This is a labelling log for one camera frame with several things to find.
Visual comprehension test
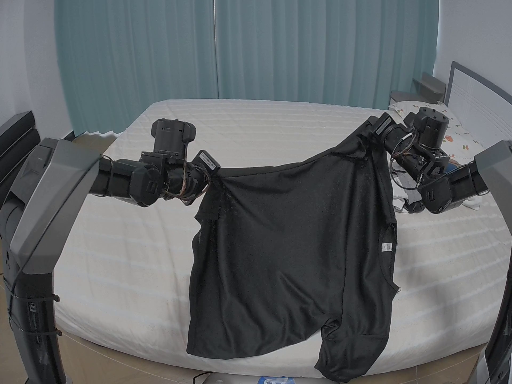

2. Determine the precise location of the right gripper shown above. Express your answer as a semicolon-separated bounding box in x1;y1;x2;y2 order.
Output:
368;114;417;157

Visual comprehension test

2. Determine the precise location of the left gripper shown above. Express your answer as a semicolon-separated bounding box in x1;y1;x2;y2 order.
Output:
182;150;221;205

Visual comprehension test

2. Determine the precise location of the black T-shirt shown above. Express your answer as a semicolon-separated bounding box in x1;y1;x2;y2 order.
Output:
186;118;401;383

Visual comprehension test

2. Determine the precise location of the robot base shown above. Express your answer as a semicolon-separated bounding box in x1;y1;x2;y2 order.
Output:
208;374;321;384

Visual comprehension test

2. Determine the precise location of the pile of clothes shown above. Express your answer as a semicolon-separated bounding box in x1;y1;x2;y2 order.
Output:
390;162;482;215

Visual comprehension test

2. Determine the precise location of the bed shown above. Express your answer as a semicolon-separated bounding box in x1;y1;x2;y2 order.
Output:
52;60;512;375

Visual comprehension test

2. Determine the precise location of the grey bedside table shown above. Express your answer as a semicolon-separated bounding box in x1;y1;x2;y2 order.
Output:
390;72;446;105

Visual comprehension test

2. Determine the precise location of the white printed pillow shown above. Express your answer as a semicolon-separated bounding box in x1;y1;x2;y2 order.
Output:
389;100;486;163

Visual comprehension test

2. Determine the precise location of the blue-green curtain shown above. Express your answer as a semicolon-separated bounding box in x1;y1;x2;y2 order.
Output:
56;0;220;137
214;0;438;109

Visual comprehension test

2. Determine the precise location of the black chest of drawers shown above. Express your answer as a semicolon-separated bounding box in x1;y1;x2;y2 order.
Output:
0;111;41;175

